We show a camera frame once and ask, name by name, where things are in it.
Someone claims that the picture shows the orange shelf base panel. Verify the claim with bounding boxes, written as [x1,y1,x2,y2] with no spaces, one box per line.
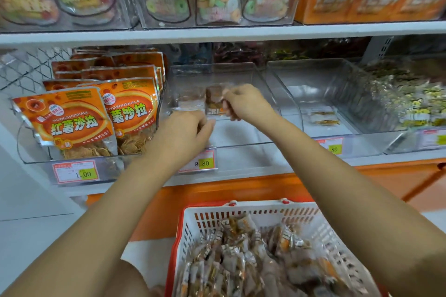
[84,157,446,242]

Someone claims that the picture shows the white red-rimmed shopping basket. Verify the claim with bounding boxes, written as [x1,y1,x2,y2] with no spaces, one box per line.
[164,197,390,297]

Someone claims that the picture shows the small brown snack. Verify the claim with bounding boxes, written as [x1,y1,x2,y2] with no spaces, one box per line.
[205,83,236,119]

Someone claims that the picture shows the person's left forearm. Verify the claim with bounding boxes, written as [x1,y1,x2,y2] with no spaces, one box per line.
[0,150,178,297]

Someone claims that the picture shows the person's right forearm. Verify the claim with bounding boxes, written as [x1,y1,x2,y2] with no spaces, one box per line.
[261,116,446,297]

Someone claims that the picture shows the person's left hand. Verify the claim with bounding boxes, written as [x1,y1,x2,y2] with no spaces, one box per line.
[145,108,216,171]

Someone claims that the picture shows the row of clear snacks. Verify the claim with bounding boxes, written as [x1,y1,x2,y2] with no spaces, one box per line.
[170,84,210,119]

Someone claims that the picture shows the pile of small brown snacks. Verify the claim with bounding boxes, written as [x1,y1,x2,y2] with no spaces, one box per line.
[177,213,363,297]

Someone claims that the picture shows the person's right hand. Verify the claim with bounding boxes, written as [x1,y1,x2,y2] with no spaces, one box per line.
[221,82,282,136]

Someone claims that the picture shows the white yellow price tag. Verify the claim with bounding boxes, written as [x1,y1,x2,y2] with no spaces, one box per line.
[314,135,346,157]
[178,148,218,174]
[417,128,446,151]
[52,158,101,186]

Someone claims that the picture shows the yellow hamster snack packets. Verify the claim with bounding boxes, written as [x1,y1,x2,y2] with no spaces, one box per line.
[366,60,446,129]

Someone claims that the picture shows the white wire mesh panel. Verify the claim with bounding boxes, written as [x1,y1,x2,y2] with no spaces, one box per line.
[0,46,71,96]

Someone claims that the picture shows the stack of orange packets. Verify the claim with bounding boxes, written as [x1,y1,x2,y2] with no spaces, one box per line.
[11,47,169,162]

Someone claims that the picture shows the white snack shelf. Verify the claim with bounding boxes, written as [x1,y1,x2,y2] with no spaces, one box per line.
[0,0,446,198]

